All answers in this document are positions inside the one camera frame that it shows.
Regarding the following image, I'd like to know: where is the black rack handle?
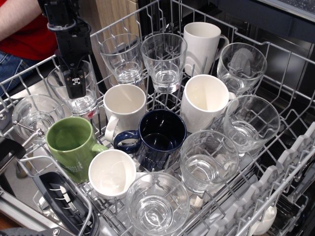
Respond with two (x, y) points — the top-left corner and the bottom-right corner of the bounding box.
(33, 172), (99, 236)

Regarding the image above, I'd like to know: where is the white mug with handle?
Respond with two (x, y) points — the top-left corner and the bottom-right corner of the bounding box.
(103, 84), (146, 143)

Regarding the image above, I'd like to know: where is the clear glass back right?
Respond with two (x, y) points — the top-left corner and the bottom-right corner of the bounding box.
(217, 42), (267, 96)

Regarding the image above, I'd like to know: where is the tall white mug centre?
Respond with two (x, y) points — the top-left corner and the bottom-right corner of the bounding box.
(180, 74), (236, 133)

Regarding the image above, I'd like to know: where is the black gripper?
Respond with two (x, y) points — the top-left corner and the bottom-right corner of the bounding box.
(47, 22), (92, 99)

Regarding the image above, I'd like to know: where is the grey wire dishwasher rack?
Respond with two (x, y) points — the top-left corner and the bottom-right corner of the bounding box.
(0, 0), (315, 236)

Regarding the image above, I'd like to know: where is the clear glass front right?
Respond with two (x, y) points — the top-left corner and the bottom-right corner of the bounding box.
(180, 130), (239, 193)

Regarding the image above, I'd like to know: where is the clear glass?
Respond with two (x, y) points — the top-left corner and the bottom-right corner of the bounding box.
(126, 172), (190, 236)
(217, 42), (267, 96)
(180, 130), (239, 193)
(223, 95), (280, 155)
(12, 94), (65, 139)

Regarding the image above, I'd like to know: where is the clear tumbler back centre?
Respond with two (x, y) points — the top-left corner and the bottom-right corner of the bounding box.
(140, 33), (188, 94)

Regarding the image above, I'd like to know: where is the clear tumbler back left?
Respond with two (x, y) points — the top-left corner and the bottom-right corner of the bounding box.
(99, 33), (143, 85)

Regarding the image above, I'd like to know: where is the white cup lower rack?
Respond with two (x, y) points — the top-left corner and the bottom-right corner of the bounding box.
(250, 206), (277, 236)

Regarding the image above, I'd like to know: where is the tall white mug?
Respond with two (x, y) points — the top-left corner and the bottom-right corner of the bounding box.
(180, 74), (236, 133)
(184, 22), (230, 77)

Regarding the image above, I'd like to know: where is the clear glass front centre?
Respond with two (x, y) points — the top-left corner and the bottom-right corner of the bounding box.
(126, 172), (190, 236)

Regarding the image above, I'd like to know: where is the navy blue ceramic mug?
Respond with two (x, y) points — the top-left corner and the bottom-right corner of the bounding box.
(113, 109), (187, 171)

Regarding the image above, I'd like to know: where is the clear glass far left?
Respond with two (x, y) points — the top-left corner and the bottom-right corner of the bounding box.
(12, 94), (65, 139)

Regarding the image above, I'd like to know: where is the person in red shirt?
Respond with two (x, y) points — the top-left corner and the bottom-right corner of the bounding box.
(0, 0), (57, 97)

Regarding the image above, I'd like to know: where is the clear tumbler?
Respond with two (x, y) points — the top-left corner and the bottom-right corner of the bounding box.
(47, 60), (98, 118)
(140, 33), (188, 94)
(99, 33), (143, 85)

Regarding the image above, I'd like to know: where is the tall white mug back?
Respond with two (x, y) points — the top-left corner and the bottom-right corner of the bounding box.
(184, 22), (230, 77)

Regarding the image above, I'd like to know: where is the small white cup front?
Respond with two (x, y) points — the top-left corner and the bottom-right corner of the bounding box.
(88, 149), (136, 200)

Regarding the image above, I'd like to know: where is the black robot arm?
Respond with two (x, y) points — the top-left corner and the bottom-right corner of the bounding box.
(38, 0), (92, 99)

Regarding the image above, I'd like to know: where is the grey plastic tine row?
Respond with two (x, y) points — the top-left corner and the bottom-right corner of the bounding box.
(207, 124), (315, 236)

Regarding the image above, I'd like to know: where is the green ceramic mug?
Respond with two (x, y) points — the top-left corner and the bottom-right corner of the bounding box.
(45, 117), (108, 183)

